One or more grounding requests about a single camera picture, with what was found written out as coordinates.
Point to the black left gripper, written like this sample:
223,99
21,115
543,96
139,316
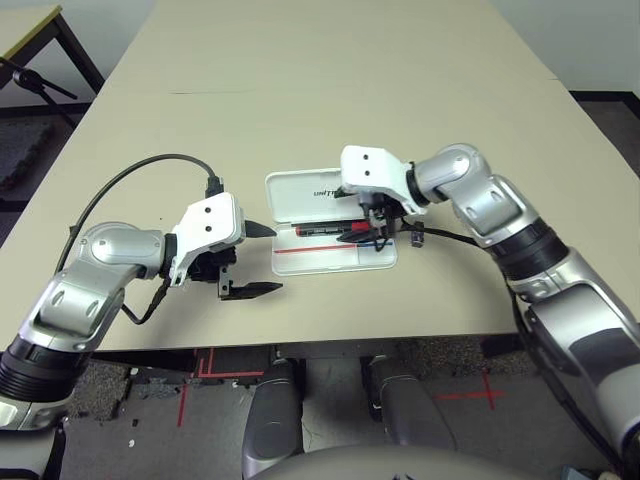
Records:
210,267

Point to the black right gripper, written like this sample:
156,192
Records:
382,209

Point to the black marker with red cap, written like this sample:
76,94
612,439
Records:
320,230

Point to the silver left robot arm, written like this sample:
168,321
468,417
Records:
115,245

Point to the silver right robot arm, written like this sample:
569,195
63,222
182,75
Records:
500,210

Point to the white plastic pencil case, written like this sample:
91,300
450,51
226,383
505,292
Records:
320,261

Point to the black table foot beam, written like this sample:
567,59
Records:
150,361
500,345

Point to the dark grey robot left leg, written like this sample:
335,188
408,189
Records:
275,420

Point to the dark grey robot leg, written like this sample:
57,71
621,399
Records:
275,420
405,410

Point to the grey foam scrap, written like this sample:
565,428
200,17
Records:
157,389

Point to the dark grey robot right leg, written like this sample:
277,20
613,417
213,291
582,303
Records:
405,410

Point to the beige robot torso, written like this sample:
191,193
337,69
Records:
350,467

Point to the dark grey foam floor mat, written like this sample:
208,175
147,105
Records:
25,150

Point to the black tripod stand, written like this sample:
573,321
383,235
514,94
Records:
25,77

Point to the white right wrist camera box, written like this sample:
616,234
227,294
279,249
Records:
370,167

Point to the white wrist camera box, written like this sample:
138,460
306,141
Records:
210,220
370,167

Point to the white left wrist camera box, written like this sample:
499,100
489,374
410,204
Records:
210,220

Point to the beige side table black frame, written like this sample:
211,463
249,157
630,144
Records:
30,30

